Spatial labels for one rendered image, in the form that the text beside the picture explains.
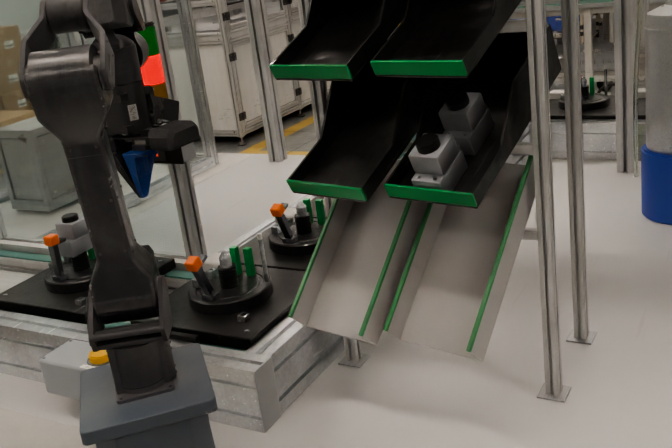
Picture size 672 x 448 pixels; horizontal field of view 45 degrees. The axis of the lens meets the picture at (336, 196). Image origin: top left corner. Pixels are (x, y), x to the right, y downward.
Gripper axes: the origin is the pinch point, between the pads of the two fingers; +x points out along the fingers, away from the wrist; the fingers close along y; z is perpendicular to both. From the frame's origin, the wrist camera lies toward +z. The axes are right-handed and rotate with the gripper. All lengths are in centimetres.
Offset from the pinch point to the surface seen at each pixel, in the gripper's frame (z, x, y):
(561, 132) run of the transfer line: 138, 32, -20
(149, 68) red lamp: 29.9, -8.7, 22.2
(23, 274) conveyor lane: 27, 34, 66
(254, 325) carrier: 12.3, 28.3, -5.2
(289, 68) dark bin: 11.7, -11.1, -18.5
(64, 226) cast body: 17.9, 17.3, 38.6
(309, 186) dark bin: 11.7, 5.0, -19.0
